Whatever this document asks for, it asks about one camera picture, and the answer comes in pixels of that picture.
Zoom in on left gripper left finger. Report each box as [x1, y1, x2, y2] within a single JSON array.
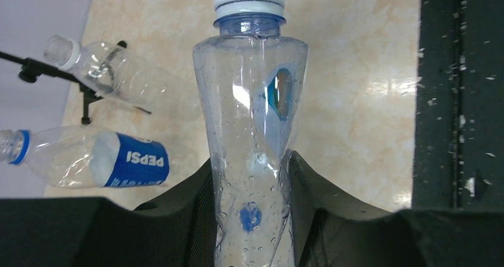
[[1, 162, 215, 266]]

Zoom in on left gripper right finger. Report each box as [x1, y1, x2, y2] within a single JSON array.
[[289, 152, 503, 266]]

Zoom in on white cap red mark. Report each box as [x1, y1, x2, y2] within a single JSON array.
[[213, 0, 285, 19]]

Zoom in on clear bottle red label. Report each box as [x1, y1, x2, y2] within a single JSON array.
[[193, 12, 308, 266]]

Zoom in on clear Pepsi plastic bottle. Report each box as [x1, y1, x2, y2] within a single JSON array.
[[1, 125, 170, 189]]

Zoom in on clear bottle white cap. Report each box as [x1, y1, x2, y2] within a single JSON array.
[[43, 35, 201, 121]]

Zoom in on black tripod stand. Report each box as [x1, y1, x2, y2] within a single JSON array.
[[1, 35, 127, 125]]

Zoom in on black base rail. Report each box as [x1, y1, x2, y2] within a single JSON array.
[[411, 0, 503, 210]]

